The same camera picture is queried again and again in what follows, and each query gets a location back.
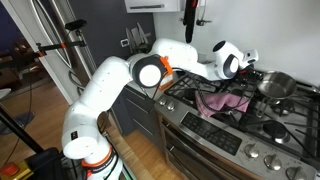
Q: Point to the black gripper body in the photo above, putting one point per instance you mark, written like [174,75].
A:
[253,71]

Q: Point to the silver pot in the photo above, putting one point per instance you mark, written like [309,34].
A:
[274,85]

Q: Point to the purple cloth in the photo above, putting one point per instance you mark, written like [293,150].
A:
[209,103]

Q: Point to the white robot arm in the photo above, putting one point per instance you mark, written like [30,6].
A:
[81,139]

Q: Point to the stainless steel gas stove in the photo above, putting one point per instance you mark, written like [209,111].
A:
[282,144]

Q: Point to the black oven mitt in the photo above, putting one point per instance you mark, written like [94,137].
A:
[189,19]

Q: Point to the orange green carton box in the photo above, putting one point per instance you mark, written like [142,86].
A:
[167,80]

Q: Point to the hanging metal ladle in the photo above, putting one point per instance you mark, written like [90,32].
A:
[201,20]

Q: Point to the red emergency stop button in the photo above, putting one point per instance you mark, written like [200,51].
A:
[9,169]

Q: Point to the black camera tripod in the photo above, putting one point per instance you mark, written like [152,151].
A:
[71,26]

